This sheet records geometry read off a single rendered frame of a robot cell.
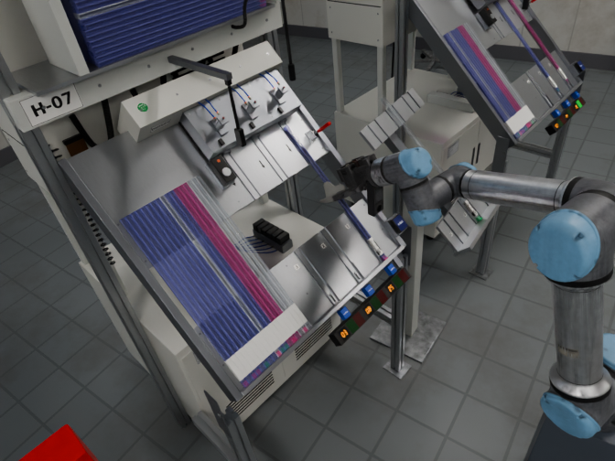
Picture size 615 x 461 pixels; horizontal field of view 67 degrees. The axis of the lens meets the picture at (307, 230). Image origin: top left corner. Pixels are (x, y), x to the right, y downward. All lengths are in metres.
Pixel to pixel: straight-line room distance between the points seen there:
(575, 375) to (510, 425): 0.90
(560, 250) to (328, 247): 0.67
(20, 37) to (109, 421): 1.49
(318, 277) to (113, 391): 1.24
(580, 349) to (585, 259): 0.24
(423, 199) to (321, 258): 0.35
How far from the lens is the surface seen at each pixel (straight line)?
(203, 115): 1.32
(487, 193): 1.19
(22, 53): 1.33
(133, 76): 1.26
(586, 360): 1.11
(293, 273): 1.29
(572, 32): 4.82
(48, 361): 2.56
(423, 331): 2.18
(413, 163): 1.14
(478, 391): 2.06
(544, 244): 0.94
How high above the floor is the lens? 1.72
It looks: 39 degrees down
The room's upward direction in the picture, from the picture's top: 8 degrees counter-clockwise
